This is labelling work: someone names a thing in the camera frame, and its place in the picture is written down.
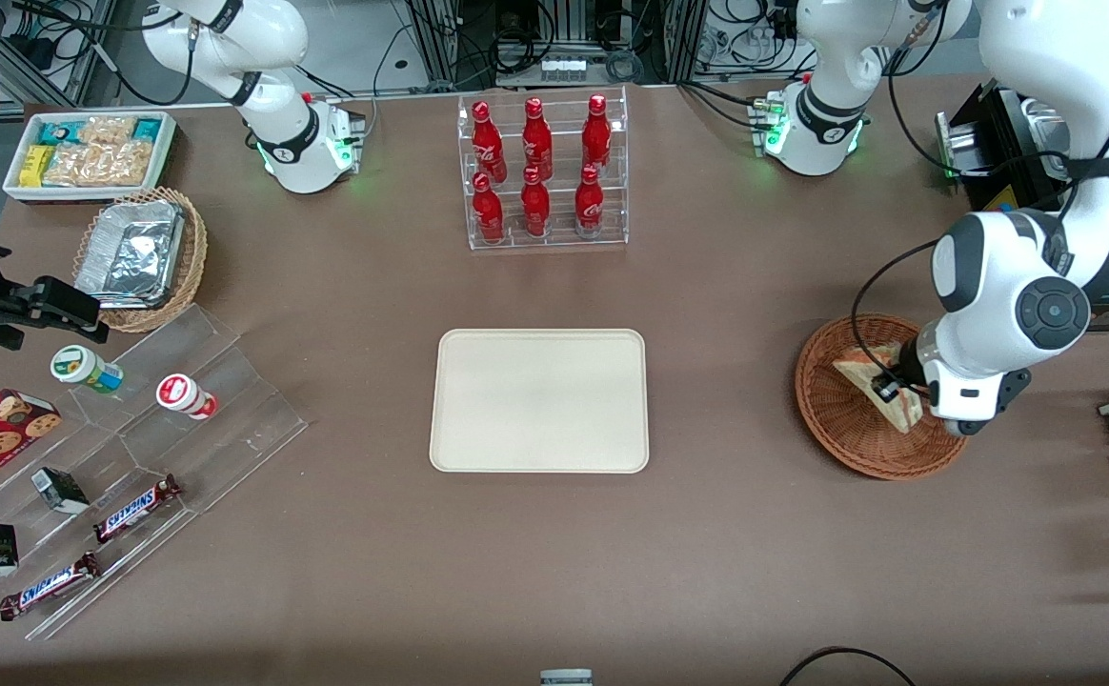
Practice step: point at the brown snickers bar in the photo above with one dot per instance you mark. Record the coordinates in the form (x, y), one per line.
(135, 510)
(50, 586)

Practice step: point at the clear acrylic bottle rack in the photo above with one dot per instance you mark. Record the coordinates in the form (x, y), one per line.
(562, 238)

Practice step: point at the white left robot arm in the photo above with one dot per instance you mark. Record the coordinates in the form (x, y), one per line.
(1031, 38)

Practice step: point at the aluminium foil container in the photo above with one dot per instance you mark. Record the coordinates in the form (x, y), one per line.
(131, 252)

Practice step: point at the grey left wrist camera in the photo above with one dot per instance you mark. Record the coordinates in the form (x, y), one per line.
(964, 405)

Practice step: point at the clear rice cracker bag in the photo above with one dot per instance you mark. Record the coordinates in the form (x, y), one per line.
(107, 130)
(102, 164)

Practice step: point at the light wicker basket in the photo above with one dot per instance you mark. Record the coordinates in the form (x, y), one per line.
(194, 257)

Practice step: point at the brown wicker basket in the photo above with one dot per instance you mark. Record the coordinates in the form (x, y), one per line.
(840, 433)

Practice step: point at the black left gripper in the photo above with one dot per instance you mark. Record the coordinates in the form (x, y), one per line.
(907, 368)

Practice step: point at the green label yogurt cup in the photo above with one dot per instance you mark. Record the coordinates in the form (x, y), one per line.
(83, 368)

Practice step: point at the yellow snack pack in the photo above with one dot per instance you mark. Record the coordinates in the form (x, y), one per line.
(35, 165)

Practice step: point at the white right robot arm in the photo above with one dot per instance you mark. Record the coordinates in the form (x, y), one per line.
(278, 38)

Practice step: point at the red cola bottle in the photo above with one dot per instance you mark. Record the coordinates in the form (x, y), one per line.
(536, 138)
(596, 133)
(487, 143)
(535, 206)
(590, 203)
(488, 211)

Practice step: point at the white power strip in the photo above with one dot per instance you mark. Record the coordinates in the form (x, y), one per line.
(562, 69)

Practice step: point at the white plastic bin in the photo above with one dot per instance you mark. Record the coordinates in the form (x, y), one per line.
(166, 162)

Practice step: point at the red label yogurt cup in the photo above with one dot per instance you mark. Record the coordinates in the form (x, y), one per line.
(185, 395)

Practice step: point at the small grey box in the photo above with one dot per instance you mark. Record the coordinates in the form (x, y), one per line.
(566, 677)

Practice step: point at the triangle sandwich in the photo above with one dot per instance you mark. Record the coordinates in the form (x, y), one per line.
(859, 370)

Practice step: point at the clear acrylic stepped shelf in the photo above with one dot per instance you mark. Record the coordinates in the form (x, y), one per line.
(231, 419)

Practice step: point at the beige plastic tray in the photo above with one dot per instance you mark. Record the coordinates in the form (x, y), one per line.
(539, 400)

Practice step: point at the teal snack pack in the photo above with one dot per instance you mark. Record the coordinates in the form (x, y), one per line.
(59, 131)
(147, 129)

